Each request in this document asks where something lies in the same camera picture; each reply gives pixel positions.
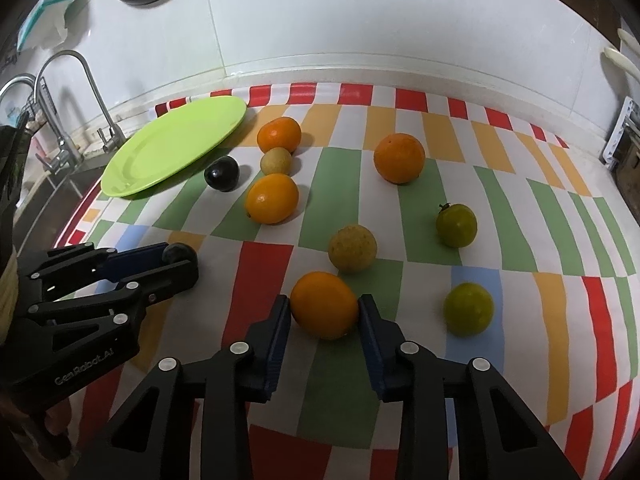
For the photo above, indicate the dark purple plum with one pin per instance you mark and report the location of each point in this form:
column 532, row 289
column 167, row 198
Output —
column 222, row 174

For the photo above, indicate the lime green plate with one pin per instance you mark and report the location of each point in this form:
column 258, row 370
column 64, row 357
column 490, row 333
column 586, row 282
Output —
column 170, row 143

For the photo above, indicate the near steel faucet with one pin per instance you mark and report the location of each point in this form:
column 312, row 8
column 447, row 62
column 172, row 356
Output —
column 66, row 82

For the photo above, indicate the cream handled pan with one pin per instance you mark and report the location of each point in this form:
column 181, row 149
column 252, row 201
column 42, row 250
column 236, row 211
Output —
column 620, row 60

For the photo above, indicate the teal tissue pack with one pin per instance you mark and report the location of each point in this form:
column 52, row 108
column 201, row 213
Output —
column 45, row 26

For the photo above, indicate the small orange kumquat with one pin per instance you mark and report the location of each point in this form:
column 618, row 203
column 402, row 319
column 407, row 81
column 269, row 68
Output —
column 323, row 305

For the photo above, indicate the orange tangerine near plate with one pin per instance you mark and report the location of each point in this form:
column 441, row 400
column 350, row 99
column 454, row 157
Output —
column 282, row 132

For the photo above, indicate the yellow-brown round fruit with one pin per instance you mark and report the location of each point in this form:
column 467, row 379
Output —
column 352, row 249

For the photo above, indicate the steel sink basin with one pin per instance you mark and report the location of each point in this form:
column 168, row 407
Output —
column 44, row 215

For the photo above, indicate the steel faucet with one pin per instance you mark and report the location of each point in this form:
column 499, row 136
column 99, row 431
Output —
column 39, row 111
column 66, row 82

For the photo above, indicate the white dish rack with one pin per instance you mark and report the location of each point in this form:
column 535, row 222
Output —
column 627, row 120

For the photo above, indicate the orange tangerine middle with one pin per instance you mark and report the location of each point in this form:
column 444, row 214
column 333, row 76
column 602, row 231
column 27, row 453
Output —
column 272, row 199

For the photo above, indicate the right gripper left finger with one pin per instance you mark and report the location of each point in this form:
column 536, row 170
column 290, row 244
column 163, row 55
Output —
column 150, row 435

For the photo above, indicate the far steel faucet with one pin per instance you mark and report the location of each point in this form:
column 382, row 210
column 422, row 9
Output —
column 39, row 111

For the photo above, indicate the colourful checked tablecloth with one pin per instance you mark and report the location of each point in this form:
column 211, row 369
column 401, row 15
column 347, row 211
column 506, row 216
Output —
column 557, row 253

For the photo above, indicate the small tan longan fruit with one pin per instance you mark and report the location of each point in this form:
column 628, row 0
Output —
column 276, row 161

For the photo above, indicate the large orange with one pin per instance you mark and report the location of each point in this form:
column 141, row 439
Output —
column 399, row 158

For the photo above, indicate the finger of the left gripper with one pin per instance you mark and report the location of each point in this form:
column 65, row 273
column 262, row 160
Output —
column 83, row 261
column 115, row 294

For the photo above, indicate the green tomato with stem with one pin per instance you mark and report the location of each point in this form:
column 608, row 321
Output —
column 456, row 225

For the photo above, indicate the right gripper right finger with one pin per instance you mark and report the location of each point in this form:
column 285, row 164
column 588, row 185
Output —
column 498, row 435

